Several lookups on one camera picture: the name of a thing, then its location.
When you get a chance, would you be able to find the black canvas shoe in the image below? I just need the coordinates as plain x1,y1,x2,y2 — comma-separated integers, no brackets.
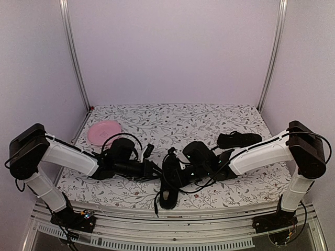
159,155,180,210
217,131,262,149

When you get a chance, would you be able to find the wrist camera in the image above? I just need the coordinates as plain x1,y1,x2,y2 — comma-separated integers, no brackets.
167,147,180,168
139,143,154,162

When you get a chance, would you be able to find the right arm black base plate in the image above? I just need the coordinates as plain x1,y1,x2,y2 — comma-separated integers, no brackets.
252,210,298,233

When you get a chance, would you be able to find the aluminium frame post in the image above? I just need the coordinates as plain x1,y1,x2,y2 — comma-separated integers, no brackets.
59,0,91,112
257,0,288,113

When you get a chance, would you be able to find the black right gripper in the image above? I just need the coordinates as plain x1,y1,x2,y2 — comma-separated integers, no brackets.
166,165,209,189

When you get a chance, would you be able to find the left aluminium frame post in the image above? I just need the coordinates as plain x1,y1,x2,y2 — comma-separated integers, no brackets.
59,0,91,112

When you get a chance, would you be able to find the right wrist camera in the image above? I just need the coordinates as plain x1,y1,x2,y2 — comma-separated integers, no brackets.
167,147,180,168

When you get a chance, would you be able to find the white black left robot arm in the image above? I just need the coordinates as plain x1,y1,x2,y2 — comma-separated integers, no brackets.
4,123,162,227

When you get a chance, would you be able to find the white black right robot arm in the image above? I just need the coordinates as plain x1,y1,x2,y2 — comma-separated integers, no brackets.
183,120,330,228

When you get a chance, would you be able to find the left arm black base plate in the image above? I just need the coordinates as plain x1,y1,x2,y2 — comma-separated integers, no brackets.
50,208,96,233

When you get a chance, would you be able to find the pink plastic plate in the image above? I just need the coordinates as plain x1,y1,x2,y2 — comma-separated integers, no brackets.
87,121,121,146

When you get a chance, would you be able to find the aluminium front rail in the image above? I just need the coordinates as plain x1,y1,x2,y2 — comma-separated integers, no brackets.
25,201,329,251

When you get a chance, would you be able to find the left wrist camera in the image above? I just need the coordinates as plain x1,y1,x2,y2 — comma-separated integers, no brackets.
139,143,154,162

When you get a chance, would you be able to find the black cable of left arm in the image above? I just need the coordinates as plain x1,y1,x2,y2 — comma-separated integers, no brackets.
102,132,143,157

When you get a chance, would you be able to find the right aluminium frame post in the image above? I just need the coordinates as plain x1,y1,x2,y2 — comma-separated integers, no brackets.
257,0,288,113

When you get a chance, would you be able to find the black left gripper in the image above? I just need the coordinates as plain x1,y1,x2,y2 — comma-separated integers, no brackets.
115,159,166,182

